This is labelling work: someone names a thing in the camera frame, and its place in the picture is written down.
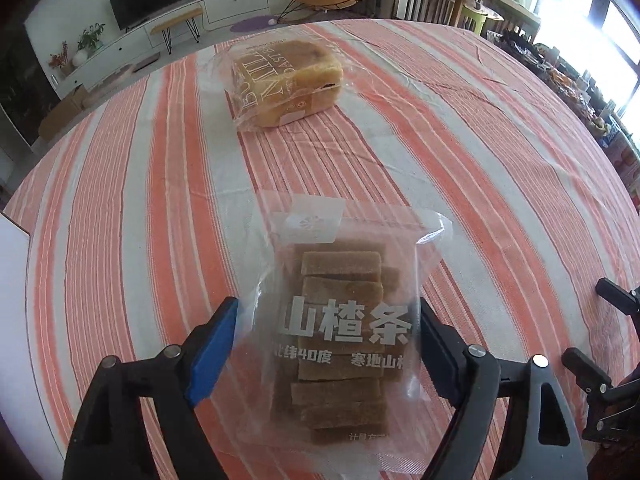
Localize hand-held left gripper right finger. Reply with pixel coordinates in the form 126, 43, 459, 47
419, 296, 588, 480

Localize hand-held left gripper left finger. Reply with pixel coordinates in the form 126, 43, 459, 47
62, 296, 239, 480

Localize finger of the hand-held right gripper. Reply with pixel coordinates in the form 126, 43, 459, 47
595, 277, 640, 313
561, 347, 613, 396

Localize clear bag of brown strips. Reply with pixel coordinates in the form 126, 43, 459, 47
239, 191, 453, 468

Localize cluster of bottles and jars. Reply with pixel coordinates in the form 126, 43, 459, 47
540, 42, 631, 133

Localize packaged bread loaf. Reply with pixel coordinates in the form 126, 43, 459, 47
220, 39, 346, 133

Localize brown cardboard box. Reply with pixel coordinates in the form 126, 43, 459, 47
37, 84, 88, 142

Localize green plastic stool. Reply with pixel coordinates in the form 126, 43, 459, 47
460, 2, 488, 36

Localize tall black cabinet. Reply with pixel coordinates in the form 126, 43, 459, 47
0, 20, 61, 146

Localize purple floor mat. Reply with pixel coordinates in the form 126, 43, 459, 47
232, 14, 286, 36

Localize red flowers in vase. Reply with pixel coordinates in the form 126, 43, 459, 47
48, 41, 71, 77

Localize wooden bench with metal legs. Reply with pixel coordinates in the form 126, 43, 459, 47
150, 6, 204, 55

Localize green plant in vase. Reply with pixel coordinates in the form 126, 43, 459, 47
76, 22, 106, 53

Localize white television cabinet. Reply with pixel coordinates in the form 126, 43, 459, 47
47, 0, 281, 91

